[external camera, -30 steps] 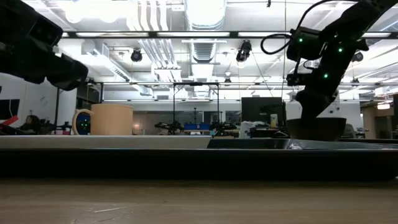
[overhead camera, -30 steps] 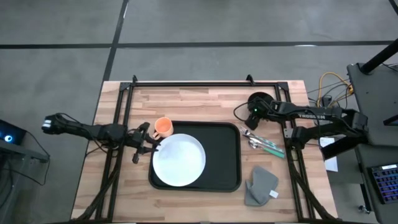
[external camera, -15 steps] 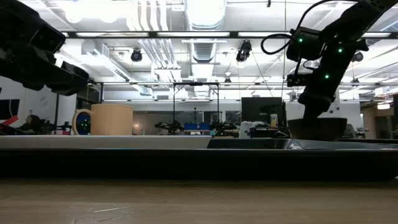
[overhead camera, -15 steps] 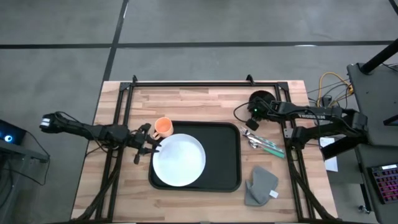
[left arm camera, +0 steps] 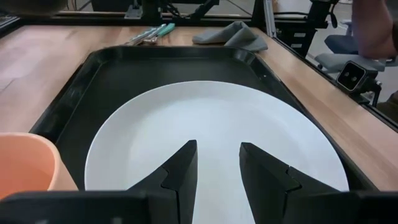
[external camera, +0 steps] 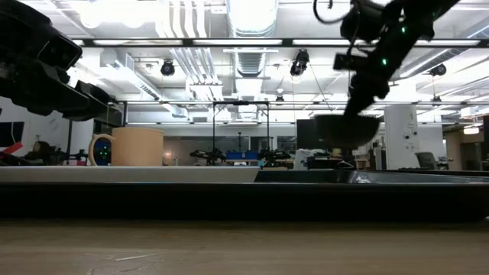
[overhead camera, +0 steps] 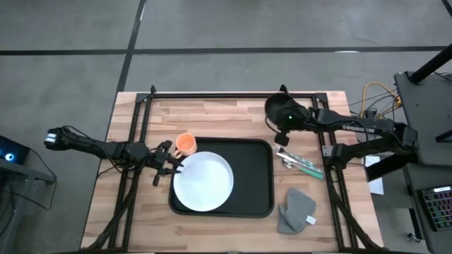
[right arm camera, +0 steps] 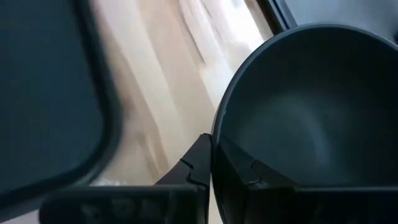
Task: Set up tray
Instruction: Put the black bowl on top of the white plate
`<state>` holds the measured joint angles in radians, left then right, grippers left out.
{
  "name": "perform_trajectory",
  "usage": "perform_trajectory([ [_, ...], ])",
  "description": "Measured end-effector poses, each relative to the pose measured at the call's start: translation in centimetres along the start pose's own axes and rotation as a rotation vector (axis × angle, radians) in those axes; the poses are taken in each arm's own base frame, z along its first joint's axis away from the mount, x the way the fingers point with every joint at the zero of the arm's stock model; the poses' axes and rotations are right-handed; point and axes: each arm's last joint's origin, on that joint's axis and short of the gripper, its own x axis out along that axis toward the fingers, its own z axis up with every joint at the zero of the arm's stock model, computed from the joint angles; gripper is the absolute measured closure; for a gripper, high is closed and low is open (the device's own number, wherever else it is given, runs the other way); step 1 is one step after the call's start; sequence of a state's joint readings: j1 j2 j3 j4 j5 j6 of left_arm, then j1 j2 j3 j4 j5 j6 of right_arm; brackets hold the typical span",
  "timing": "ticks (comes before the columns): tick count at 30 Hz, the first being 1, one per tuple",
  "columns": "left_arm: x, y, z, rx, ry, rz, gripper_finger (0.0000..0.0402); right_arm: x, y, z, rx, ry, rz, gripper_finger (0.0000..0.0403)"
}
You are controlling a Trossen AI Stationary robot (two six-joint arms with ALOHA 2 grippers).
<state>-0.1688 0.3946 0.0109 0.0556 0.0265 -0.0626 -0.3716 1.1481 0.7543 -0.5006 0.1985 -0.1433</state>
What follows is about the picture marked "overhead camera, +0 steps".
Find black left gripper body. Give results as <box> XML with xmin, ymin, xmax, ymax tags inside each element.
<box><xmin>146</xmin><ymin>140</ymin><xmax>174</xmax><ymax>188</ymax></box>

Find black plastic tray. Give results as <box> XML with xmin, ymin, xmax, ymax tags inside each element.
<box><xmin>168</xmin><ymin>136</ymin><xmax>276</xmax><ymax>219</ymax></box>

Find grey cloth napkin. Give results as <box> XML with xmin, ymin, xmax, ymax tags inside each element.
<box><xmin>277</xmin><ymin>187</ymin><xmax>318</xmax><ymax>235</ymax></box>

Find white paper sheet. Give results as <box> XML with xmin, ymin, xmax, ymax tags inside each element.
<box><xmin>363</xmin><ymin>155</ymin><xmax>386</xmax><ymax>196</ymax></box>

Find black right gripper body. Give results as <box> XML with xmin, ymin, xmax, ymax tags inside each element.
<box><xmin>277</xmin><ymin>104</ymin><xmax>319</xmax><ymax>133</ymax></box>

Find grey equipment cart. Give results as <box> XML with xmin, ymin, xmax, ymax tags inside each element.
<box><xmin>393</xmin><ymin>70</ymin><xmax>452</xmax><ymax>167</ymax></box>

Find white round plate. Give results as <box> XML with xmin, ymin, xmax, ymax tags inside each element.
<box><xmin>172</xmin><ymin>151</ymin><xmax>235</xmax><ymax>213</ymax></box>

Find orange mug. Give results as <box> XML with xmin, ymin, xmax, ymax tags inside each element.
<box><xmin>172</xmin><ymin>132</ymin><xmax>198</xmax><ymax>160</ymax></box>

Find knife with teal handle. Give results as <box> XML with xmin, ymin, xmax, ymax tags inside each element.
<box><xmin>275</xmin><ymin>152</ymin><xmax>324</xmax><ymax>174</ymax></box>

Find keypad with coloured keys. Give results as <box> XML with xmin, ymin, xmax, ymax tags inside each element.
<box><xmin>417</xmin><ymin>184</ymin><xmax>452</xmax><ymax>233</ymax></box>

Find black bowl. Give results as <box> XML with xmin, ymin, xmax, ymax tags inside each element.
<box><xmin>264</xmin><ymin>92</ymin><xmax>301</xmax><ymax>125</ymax></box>

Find yellow cable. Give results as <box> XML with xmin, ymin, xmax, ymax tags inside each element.
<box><xmin>360</xmin><ymin>81</ymin><xmax>403</xmax><ymax>119</ymax></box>

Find black aluminium table frame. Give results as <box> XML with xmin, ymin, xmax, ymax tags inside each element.
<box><xmin>80</xmin><ymin>84</ymin><xmax>381</xmax><ymax>253</ymax></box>

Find device with blue light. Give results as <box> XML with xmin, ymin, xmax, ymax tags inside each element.
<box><xmin>0</xmin><ymin>135</ymin><xmax>31</xmax><ymax>165</ymax></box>

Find black slanted pole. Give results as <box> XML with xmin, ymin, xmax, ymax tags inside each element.
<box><xmin>408</xmin><ymin>43</ymin><xmax>452</xmax><ymax>85</ymax></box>

